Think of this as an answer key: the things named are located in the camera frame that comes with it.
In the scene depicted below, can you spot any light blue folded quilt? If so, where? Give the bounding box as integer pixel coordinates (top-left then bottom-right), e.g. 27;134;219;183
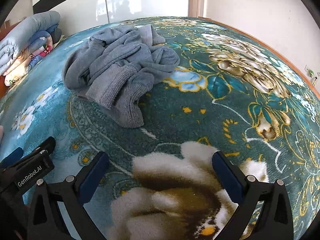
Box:
0;11;62;75

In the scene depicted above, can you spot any grey knitted sweater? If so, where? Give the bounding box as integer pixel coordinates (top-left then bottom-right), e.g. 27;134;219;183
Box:
62;25;181;128

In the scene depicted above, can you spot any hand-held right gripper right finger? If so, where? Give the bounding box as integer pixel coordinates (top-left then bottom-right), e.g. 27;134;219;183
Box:
212;151;295;240

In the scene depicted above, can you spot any teal floral plush blanket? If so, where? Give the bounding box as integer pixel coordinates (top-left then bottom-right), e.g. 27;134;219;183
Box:
0;17;320;240

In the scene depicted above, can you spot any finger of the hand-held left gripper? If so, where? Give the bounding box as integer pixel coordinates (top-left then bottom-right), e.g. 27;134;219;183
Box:
0;147;24;168
32;136;56;156

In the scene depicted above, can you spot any white wall socket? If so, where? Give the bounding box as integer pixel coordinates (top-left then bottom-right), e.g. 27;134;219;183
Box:
304;64;316;78

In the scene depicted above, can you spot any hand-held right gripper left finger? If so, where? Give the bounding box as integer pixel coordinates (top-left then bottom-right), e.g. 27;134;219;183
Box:
27;151;110;240

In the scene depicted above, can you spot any floral print folded quilt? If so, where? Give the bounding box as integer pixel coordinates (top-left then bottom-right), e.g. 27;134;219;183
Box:
4;31;54;87

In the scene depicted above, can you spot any dark grey cloth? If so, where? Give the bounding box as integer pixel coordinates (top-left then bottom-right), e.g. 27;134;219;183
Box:
51;28;63;41

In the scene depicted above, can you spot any white glossy wardrobe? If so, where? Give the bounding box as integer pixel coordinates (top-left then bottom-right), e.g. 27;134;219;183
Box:
32;0;190;34

